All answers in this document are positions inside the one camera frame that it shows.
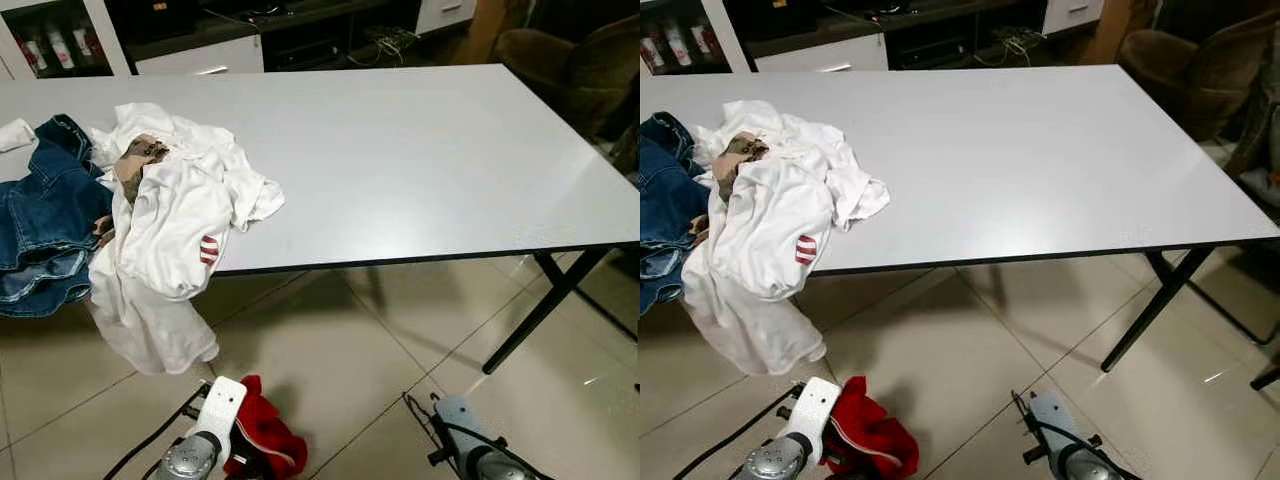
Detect black table leg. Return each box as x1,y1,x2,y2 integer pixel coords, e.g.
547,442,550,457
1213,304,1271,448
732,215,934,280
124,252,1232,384
1145,250,1280,346
482,250,609,376
1100,248,1216,373
533,252,641,343

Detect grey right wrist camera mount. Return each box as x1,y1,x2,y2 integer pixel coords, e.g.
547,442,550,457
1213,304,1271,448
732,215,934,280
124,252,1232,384
432,394,501,471
1028,390,1091,466

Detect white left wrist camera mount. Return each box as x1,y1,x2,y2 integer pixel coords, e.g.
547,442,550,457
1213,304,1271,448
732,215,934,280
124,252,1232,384
780,376,843,463
183,376,248,451

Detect black av receiver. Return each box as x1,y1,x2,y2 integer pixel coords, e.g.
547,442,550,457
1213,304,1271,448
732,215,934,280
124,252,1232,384
270,38,346,73
890,35,966,71

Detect dark upholstered chair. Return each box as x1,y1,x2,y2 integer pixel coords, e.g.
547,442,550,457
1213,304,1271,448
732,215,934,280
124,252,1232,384
1225,75,1280,211

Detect white tv cabinet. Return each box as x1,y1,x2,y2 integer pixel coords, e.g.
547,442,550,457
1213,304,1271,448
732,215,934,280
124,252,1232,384
640,0,1109,76
0,0,481,79

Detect tangle of white cables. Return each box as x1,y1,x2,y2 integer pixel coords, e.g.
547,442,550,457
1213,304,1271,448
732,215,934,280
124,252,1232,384
350,25,421,66
975,25,1046,66

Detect brown armchair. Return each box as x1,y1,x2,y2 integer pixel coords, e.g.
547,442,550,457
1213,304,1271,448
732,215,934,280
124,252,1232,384
495,15,641,136
1120,10,1280,141

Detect red polo shirt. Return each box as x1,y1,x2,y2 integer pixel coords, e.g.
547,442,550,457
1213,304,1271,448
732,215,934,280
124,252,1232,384
228,375,309,480
822,375,921,480

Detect blue denim jeans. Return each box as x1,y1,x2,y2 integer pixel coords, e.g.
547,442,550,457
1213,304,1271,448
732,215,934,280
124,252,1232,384
0,113,116,319
640,112,713,316

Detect brown cardboard box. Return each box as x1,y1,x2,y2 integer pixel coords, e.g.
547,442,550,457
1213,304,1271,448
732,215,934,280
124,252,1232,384
455,0,531,66
1080,0,1161,66

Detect white crumpled shirt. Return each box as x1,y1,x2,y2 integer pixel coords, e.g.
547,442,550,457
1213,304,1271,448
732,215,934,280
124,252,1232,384
0,118,38,154

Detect wide white drawer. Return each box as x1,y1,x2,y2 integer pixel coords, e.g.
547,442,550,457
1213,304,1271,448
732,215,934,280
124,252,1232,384
752,33,889,73
133,35,266,76

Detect small white drawer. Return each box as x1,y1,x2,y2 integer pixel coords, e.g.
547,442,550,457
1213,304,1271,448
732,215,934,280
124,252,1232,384
1042,0,1106,34
415,0,478,36

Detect black speaker box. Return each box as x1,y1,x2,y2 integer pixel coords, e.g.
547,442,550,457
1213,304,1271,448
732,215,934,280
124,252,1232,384
735,0,811,36
105,0,201,41

